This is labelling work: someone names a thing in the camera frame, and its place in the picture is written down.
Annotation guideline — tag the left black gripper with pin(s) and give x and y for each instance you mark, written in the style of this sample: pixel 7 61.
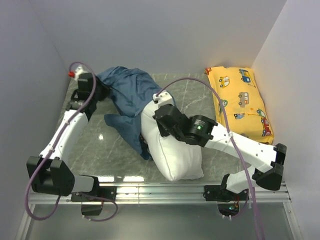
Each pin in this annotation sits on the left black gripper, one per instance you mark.
pixel 105 88

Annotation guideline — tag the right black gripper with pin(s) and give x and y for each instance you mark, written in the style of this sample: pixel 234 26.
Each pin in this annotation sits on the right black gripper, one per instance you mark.
pixel 162 131

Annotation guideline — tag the white pillow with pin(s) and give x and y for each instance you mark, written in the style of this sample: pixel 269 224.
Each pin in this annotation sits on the white pillow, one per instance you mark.
pixel 175 160

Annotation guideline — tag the blue cartoon mouse pillowcase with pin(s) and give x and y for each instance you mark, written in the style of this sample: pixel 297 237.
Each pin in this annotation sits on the blue cartoon mouse pillowcase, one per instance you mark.
pixel 130 91

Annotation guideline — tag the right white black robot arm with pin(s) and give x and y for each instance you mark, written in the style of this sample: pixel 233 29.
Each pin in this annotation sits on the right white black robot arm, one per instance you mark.
pixel 266 161

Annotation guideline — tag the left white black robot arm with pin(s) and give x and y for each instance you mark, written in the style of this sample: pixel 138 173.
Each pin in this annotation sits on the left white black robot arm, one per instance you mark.
pixel 49 171

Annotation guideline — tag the yellow car print pillow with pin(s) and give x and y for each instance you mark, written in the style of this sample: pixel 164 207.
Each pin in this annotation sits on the yellow car print pillow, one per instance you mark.
pixel 243 104

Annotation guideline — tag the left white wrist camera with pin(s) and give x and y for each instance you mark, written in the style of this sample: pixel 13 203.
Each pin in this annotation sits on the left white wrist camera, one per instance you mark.
pixel 76 71

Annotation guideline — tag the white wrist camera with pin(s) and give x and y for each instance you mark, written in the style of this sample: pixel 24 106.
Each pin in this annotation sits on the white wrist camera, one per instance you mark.
pixel 163 98
pixel 76 71

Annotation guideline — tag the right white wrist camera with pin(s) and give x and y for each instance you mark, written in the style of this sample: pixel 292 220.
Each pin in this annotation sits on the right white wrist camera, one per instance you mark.
pixel 163 98

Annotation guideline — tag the aluminium mounting rail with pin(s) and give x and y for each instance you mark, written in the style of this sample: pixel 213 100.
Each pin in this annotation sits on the aluminium mounting rail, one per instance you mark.
pixel 165 193

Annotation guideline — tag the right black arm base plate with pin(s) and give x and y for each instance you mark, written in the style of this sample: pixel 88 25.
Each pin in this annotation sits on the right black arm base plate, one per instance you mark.
pixel 229 204

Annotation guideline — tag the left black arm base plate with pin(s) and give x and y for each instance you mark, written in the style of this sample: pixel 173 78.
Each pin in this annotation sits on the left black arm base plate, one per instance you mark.
pixel 92 203

